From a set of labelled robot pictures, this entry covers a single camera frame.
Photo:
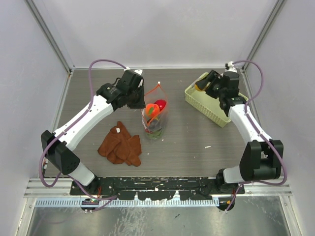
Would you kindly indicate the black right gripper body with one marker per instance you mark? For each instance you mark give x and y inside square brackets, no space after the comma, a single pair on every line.
[216,91]

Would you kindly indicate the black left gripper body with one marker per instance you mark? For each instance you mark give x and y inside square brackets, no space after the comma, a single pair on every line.
[136,100]

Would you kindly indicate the orange toy fruit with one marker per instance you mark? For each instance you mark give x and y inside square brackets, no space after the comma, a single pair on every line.
[201,86]

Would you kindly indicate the pale green perforated basket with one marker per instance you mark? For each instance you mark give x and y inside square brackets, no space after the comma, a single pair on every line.
[205,104]

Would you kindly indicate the peach toy fruit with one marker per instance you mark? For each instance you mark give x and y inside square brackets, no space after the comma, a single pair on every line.
[151,110]

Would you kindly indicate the red apple toy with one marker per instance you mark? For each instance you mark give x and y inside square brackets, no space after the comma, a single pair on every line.
[161,104]

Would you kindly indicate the clear zip top bag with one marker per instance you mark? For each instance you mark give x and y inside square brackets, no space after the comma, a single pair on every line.
[151,97]

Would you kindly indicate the dark purple plum toy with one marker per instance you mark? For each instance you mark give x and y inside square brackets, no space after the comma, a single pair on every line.
[154,124]

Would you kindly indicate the green leafy vegetable toy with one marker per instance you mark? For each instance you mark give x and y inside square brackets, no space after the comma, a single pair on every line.
[154,135]

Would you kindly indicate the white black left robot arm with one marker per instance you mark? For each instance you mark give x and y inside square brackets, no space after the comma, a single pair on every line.
[58,146]

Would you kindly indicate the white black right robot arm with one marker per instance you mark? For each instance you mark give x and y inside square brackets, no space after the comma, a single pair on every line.
[262,159]

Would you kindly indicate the brown cloth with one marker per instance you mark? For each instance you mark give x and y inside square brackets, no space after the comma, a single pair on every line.
[120,147]

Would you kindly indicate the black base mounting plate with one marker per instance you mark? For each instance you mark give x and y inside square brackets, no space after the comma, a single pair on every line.
[159,188]

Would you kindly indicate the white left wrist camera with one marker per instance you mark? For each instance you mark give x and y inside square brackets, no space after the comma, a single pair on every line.
[138,71]

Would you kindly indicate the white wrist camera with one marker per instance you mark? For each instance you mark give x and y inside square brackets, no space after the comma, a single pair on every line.
[230,67]
[138,71]

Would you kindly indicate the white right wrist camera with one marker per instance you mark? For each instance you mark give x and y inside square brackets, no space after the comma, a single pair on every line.
[230,67]

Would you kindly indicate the aluminium front frame rail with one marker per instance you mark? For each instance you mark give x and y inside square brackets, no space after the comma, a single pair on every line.
[65,187]

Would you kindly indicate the white slotted cable duct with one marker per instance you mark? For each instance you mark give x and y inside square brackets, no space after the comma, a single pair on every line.
[83,202]

